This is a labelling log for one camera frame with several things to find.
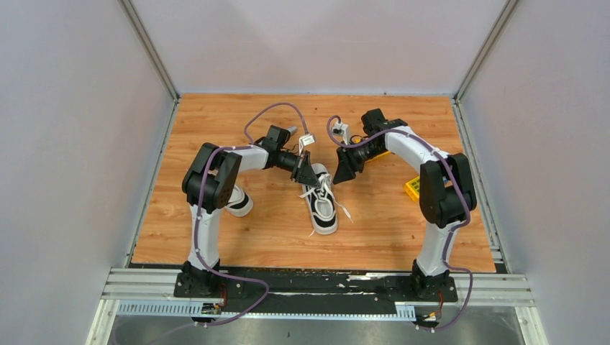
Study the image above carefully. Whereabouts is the yellow toy handle piece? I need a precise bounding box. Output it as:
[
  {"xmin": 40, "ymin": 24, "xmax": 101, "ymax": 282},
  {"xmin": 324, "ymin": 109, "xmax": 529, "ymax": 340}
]
[{"xmin": 365, "ymin": 152, "xmax": 393, "ymax": 165}]

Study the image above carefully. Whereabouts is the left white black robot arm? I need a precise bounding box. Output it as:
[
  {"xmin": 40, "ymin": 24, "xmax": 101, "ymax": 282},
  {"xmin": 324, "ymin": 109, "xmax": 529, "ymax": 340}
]
[{"xmin": 179, "ymin": 126, "xmax": 321, "ymax": 297}]

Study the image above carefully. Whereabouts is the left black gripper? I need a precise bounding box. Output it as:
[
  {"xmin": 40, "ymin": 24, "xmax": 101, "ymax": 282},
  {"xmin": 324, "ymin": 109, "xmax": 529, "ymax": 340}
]
[{"xmin": 277, "ymin": 149, "xmax": 322, "ymax": 190}]

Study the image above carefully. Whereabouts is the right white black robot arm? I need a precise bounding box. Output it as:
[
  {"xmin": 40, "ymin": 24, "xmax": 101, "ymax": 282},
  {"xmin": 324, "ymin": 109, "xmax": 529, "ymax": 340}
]
[{"xmin": 327, "ymin": 109, "xmax": 477, "ymax": 300}]

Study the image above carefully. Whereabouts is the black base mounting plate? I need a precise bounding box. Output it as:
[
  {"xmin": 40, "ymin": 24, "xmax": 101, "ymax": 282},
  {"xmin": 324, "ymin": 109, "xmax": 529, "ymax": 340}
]
[{"xmin": 173, "ymin": 264, "xmax": 458, "ymax": 316}]

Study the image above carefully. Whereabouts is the yellow green building block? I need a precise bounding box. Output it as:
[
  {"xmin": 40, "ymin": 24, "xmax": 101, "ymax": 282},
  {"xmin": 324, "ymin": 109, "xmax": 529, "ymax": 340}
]
[{"xmin": 404, "ymin": 176, "xmax": 420, "ymax": 203}]

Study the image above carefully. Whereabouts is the black white sneaker with laces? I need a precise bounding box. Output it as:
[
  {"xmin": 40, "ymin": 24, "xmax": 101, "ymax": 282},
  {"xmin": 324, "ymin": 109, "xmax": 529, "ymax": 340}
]
[{"xmin": 299, "ymin": 163, "xmax": 353, "ymax": 236}]

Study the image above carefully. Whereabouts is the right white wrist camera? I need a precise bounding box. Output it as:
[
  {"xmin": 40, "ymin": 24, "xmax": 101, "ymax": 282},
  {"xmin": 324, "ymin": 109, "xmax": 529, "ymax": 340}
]
[{"xmin": 331, "ymin": 121, "xmax": 351, "ymax": 144}]

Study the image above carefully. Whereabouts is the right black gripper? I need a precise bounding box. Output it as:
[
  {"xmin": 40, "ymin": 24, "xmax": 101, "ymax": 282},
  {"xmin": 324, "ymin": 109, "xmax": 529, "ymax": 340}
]
[{"xmin": 333, "ymin": 139, "xmax": 385, "ymax": 185}]

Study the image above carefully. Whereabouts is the aluminium frame rail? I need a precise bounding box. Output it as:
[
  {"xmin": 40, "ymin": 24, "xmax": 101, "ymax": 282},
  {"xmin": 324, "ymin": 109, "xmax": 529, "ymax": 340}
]
[{"xmin": 88, "ymin": 267, "xmax": 547, "ymax": 344}]

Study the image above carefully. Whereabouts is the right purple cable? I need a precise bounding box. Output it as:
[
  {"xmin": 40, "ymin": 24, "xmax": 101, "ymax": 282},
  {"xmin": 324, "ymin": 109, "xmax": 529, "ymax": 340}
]
[{"xmin": 326, "ymin": 115, "xmax": 473, "ymax": 333}]

